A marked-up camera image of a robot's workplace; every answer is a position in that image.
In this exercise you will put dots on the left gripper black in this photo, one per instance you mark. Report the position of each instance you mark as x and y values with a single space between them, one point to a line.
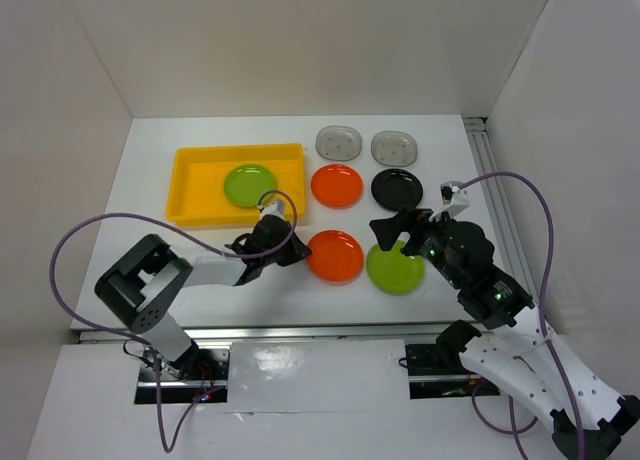
297 251

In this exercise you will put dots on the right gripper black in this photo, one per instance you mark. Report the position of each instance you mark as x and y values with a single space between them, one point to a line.
387 229

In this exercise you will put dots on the small green plate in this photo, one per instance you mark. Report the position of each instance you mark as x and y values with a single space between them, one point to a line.
392 271

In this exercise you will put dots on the black plate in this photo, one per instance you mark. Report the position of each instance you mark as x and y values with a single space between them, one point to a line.
396 189

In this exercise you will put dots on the orange plate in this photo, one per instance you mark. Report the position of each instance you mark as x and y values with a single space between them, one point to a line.
336 186
336 256

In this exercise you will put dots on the large green plate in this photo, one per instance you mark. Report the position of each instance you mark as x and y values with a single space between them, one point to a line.
244 185

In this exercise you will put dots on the clear glass plate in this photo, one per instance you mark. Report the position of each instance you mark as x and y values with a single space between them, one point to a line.
338 143
394 149

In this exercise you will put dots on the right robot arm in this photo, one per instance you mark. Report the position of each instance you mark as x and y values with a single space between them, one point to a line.
517 350

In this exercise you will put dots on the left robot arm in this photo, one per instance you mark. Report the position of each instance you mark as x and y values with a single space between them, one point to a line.
141 286

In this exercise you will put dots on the yellow plastic bin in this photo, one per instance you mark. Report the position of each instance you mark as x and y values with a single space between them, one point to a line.
196 197

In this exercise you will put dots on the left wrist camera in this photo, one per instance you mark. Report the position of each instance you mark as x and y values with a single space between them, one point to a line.
274 208

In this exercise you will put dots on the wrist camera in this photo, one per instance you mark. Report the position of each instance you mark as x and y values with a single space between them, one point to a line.
274 208
454 201

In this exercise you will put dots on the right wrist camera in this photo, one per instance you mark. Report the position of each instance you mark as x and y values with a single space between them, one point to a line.
454 201

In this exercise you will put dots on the aluminium rail front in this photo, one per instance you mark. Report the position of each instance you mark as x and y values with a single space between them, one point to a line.
318 332

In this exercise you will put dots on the aluminium rail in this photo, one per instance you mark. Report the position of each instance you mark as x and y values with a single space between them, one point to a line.
496 191
318 332

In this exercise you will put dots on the aluminium rail right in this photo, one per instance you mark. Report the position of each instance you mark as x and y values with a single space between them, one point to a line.
496 191

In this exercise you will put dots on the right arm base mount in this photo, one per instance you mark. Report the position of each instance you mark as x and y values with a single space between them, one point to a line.
430 378

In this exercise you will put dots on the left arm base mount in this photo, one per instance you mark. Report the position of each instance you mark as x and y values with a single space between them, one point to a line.
205 379

